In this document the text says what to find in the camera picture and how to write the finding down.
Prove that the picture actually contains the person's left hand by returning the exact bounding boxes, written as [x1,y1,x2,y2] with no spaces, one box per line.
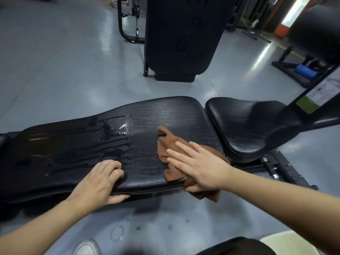
[65,159,131,214]

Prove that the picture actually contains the person's right hand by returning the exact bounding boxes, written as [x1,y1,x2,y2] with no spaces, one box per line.
[166,141,236,193]

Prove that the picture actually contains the black padded gym bench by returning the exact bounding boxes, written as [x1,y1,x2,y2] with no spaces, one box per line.
[0,4,340,221]

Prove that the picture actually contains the brown cleaning cloth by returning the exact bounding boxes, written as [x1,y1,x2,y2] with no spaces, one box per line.
[157,126,231,203]

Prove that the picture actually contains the person's left forearm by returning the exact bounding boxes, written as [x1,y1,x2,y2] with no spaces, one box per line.
[0,199,83,255]

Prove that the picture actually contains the person's right forearm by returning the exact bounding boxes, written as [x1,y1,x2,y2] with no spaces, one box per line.
[224,167,340,255]

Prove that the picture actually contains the person's black trousers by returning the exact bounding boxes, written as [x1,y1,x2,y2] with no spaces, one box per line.
[195,237,270,255]

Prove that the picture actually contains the white shoe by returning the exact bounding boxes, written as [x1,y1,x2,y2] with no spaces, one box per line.
[73,239,103,255]

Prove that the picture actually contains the pale green basin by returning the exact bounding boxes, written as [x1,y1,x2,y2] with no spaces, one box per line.
[259,230,321,255]

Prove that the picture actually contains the blue foam roller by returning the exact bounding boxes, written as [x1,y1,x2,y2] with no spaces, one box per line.
[294,64,319,79]

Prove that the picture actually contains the red lit vending machine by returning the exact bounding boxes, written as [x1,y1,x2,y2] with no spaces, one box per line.
[273,0,319,39]

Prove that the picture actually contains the black cable machine rack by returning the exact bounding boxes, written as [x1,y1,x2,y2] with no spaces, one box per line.
[226,0,282,44]

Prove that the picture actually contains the black curved machine frame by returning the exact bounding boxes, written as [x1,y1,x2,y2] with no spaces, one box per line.
[117,0,146,45]

